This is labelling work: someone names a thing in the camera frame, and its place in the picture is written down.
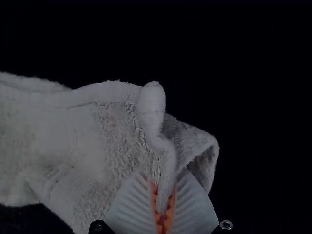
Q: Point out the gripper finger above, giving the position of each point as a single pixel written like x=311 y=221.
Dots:
x=192 y=209
x=134 y=207

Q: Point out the pale towel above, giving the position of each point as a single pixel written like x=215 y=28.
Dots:
x=73 y=134

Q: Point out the black mat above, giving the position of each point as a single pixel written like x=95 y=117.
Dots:
x=219 y=48

